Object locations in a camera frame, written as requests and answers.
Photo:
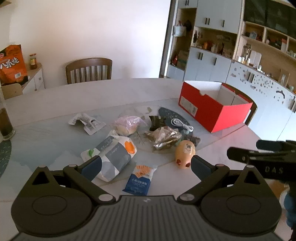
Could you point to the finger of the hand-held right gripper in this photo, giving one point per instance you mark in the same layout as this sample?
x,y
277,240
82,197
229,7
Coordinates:
x,y
275,145
245,156

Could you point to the small printed cardboard box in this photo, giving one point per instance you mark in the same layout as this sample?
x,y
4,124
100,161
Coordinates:
x,y
182,59

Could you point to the brown door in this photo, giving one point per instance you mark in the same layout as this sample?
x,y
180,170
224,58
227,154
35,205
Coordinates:
x,y
165,46

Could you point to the white marble desktop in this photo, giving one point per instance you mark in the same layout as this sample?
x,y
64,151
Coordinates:
x,y
115,90

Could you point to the round glass turntable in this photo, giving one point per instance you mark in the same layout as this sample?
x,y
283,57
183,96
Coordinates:
x,y
57,139

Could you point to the white speckled low cabinet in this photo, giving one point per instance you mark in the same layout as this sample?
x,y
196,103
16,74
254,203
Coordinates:
x,y
266,92

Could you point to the orange snack bag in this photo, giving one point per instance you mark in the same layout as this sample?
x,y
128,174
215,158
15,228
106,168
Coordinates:
x,y
12,64

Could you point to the open brown cardboard box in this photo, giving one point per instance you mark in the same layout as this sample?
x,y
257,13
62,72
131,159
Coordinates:
x,y
11,91

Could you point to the red cardboard box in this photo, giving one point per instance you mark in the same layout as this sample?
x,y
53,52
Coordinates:
x,y
208,111

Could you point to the dark drink glass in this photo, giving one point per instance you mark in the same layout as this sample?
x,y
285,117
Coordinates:
x,y
5,120

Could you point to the peach pig toy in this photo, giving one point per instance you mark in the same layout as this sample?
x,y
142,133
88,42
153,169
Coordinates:
x,y
185,154

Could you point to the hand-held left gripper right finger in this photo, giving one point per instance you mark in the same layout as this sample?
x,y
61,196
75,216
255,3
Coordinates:
x,y
201,167

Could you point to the purple bread bag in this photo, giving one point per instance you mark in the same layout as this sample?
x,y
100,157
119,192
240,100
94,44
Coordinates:
x,y
127,126

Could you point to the white barcode wrapper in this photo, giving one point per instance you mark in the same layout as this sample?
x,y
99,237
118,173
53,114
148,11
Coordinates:
x,y
89,122

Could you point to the dark speckled placemat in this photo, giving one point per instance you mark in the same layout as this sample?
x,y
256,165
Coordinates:
x,y
4,160
170,113

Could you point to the dark green snack packet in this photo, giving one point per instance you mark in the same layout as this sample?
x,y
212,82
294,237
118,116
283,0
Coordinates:
x,y
156,122

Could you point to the white sideboard cabinet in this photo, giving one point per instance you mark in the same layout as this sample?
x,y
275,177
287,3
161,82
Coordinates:
x,y
34,80

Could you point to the blue snack packet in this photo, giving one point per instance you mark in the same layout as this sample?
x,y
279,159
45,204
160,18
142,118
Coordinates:
x,y
140,179

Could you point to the grey hanging tote bag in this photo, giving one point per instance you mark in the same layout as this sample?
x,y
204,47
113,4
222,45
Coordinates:
x,y
180,31

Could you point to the glass jar with dark lid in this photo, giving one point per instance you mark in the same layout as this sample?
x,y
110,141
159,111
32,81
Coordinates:
x,y
33,62

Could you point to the white wall cabinet unit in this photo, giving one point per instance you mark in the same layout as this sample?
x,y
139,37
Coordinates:
x,y
215,14

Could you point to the person's right hand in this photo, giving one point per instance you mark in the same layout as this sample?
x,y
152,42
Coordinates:
x,y
291,208

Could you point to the white grey bread bag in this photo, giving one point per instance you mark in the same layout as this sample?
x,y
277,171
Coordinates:
x,y
115,153

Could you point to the silver foil snack packet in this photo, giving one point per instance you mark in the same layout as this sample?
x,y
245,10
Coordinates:
x,y
164,139

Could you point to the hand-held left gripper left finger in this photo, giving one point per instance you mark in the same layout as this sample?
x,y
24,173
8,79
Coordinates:
x,y
92,167

